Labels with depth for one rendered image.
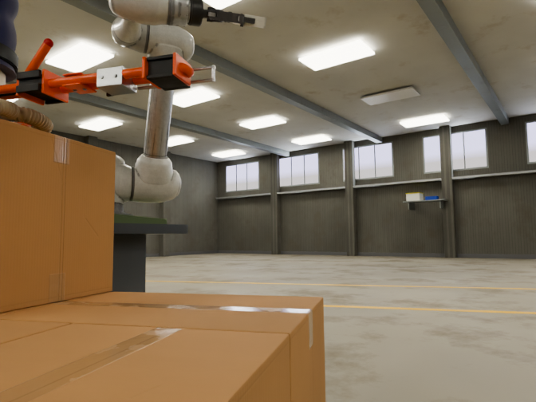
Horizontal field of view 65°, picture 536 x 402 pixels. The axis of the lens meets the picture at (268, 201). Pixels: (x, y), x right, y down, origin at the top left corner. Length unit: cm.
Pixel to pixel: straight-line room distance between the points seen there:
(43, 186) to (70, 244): 16
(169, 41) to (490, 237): 1241
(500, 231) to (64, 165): 1292
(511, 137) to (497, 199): 179
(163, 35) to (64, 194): 90
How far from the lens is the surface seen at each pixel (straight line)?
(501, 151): 1372
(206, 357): 56
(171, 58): 99
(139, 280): 187
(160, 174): 187
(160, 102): 184
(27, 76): 120
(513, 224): 1350
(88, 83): 111
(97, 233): 122
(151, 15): 128
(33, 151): 108
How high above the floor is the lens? 69
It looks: 5 degrees up
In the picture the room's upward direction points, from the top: 1 degrees counter-clockwise
